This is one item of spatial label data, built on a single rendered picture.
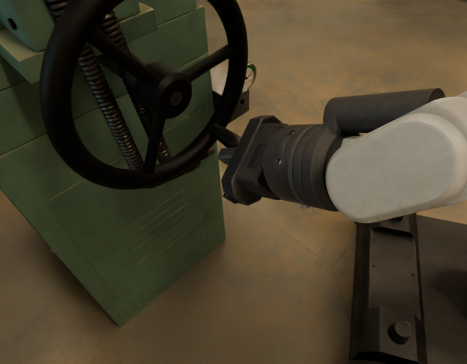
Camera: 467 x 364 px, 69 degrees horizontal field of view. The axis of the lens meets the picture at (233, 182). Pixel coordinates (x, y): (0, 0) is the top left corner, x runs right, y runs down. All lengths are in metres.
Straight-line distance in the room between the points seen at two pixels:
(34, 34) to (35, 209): 0.34
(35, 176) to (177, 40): 0.34
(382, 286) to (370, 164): 0.76
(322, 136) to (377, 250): 0.76
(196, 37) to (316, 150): 0.43
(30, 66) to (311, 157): 0.32
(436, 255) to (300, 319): 0.43
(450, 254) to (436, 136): 0.93
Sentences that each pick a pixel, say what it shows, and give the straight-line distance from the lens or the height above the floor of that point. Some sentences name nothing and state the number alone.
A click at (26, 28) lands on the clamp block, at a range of 0.45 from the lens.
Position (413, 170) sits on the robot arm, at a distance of 0.25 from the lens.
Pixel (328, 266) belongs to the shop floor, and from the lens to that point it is 1.22.
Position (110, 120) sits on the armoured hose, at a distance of 0.50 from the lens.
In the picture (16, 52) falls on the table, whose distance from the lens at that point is 0.47.
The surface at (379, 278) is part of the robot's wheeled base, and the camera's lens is 1.02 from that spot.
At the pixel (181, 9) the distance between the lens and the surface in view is 0.66.
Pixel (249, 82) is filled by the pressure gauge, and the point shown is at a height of 0.64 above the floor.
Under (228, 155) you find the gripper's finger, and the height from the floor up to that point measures 0.72.
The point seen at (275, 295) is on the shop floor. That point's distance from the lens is 1.14.
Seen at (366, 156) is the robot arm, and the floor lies 0.87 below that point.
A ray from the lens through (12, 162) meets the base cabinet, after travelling 0.62.
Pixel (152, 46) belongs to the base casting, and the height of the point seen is 0.77.
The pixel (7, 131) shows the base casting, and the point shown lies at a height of 0.74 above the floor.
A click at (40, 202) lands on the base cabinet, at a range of 0.68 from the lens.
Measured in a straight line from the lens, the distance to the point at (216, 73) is 0.84.
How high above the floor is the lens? 1.05
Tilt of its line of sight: 49 degrees down
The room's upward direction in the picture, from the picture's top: 3 degrees counter-clockwise
